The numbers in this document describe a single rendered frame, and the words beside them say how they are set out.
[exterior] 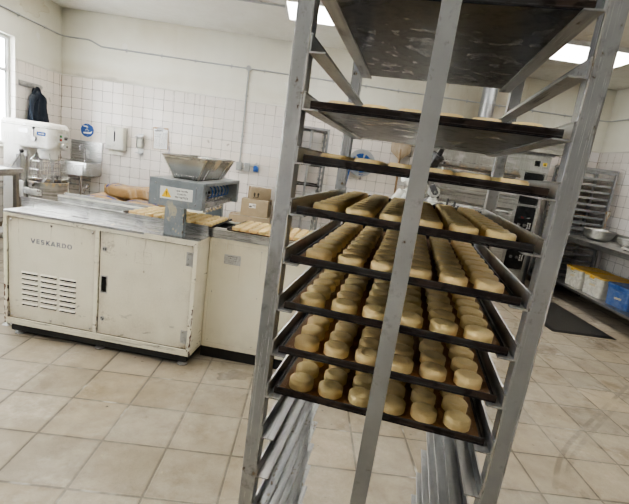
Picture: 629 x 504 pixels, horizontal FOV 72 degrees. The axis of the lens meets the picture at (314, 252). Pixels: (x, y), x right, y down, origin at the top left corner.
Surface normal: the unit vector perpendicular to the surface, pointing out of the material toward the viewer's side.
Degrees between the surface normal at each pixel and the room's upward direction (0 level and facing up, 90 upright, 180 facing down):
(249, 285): 90
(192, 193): 90
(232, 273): 90
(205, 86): 90
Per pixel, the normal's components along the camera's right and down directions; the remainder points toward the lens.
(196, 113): 0.00, 0.21
